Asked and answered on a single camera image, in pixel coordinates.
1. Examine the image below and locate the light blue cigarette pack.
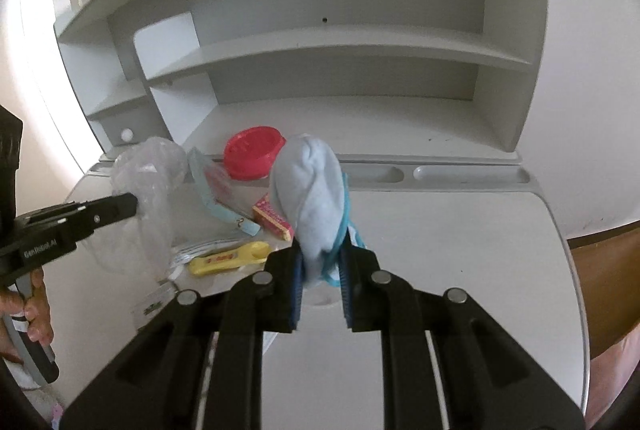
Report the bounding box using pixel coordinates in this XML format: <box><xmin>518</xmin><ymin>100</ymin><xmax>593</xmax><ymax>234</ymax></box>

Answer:
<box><xmin>187</xmin><ymin>147</ymin><xmax>262</xmax><ymax>235</ymax></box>

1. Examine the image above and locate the person's pink pants leg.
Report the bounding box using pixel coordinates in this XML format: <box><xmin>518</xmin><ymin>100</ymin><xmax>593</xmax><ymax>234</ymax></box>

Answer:
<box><xmin>585</xmin><ymin>330</ymin><xmax>638</xmax><ymax>428</ymax></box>

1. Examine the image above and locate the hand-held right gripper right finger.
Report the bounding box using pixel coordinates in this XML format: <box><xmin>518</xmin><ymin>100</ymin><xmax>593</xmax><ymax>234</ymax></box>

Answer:
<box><xmin>337</xmin><ymin>246</ymin><xmax>586</xmax><ymax>430</ymax></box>

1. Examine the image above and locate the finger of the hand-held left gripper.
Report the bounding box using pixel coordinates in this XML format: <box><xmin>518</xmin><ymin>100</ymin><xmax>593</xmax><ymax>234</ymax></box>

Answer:
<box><xmin>67</xmin><ymin>192</ymin><xmax>139</xmax><ymax>241</ymax></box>

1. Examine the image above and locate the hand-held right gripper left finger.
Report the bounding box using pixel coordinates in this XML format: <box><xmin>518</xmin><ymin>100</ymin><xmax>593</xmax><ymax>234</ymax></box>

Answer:
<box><xmin>59</xmin><ymin>250</ymin><xmax>305</xmax><ymax>430</ymax></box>

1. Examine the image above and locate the small red yellow box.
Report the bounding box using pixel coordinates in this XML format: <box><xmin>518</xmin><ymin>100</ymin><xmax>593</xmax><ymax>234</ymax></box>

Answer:
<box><xmin>251</xmin><ymin>192</ymin><xmax>296</xmax><ymax>241</ymax></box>

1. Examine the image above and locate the person's left hand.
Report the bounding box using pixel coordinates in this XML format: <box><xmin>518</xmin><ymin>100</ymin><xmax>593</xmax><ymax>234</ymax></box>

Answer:
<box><xmin>0</xmin><ymin>269</ymin><xmax>55</xmax><ymax>347</ymax></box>

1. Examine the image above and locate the light blue face mask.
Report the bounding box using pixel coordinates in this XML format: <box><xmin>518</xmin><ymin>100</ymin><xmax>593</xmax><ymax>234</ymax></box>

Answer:
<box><xmin>269</xmin><ymin>134</ymin><xmax>371</xmax><ymax>297</ymax></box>

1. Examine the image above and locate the yellow plastic scoop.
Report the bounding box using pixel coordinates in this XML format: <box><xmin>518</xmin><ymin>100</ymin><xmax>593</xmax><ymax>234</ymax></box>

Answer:
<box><xmin>188</xmin><ymin>241</ymin><xmax>271</xmax><ymax>278</ymax></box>

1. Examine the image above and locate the clear plastic bag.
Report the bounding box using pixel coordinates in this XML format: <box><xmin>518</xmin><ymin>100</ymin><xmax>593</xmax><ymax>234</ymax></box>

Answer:
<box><xmin>82</xmin><ymin>136</ymin><xmax>190</xmax><ymax>283</ymax></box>

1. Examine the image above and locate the red plastic bowl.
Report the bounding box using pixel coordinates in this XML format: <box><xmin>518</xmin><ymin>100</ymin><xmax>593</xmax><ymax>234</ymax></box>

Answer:
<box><xmin>223</xmin><ymin>126</ymin><xmax>287</xmax><ymax>181</ymax></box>

